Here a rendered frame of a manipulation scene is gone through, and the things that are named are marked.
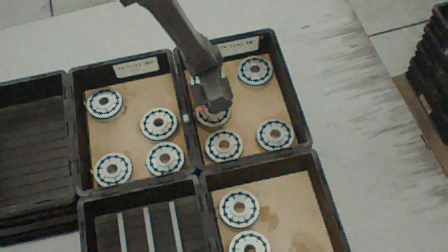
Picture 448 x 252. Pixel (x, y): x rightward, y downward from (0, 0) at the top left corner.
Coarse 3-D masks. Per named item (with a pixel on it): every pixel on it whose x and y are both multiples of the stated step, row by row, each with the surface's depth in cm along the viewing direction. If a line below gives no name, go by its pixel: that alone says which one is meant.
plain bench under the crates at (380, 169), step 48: (192, 0) 184; (240, 0) 183; (288, 0) 182; (336, 0) 181; (0, 48) 177; (48, 48) 176; (96, 48) 175; (144, 48) 174; (288, 48) 171; (336, 48) 170; (336, 96) 161; (384, 96) 160; (336, 144) 152; (384, 144) 152; (336, 192) 145; (384, 192) 144; (432, 192) 143; (48, 240) 141; (384, 240) 137; (432, 240) 136
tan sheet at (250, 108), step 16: (224, 64) 153; (272, 80) 149; (192, 96) 148; (240, 96) 147; (256, 96) 147; (272, 96) 146; (240, 112) 144; (256, 112) 144; (272, 112) 144; (224, 128) 142; (240, 128) 142; (256, 128) 141; (256, 144) 139
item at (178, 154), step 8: (160, 144) 136; (168, 144) 137; (176, 144) 136; (152, 152) 136; (176, 152) 135; (152, 160) 134; (176, 160) 134; (152, 168) 133; (160, 168) 133; (168, 168) 133; (176, 168) 133
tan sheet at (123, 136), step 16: (144, 80) 151; (160, 80) 151; (128, 96) 149; (144, 96) 148; (160, 96) 148; (128, 112) 146; (144, 112) 146; (176, 112) 145; (96, 128) 144; (112, 128) 143; (128, 128) 143; (96, 144) 141; (112, 144) 141; (128, 144) 141; (144, 144) 140; (96, 160) 138; (144, 176) 135
